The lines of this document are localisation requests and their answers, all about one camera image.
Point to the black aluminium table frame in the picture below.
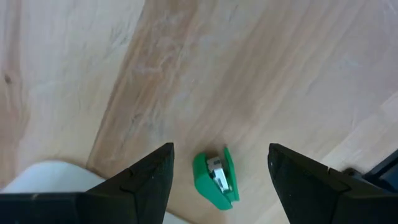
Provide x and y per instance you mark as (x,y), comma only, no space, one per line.
(382,174)

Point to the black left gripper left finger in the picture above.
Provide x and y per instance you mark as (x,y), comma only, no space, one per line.
(109,202)

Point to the white plastic bin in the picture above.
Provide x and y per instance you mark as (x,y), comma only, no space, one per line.
(46,177)

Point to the green mini stapler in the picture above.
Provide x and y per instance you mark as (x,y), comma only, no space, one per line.
(205,186)

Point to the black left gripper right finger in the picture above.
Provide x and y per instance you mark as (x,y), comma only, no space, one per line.
(317,199)

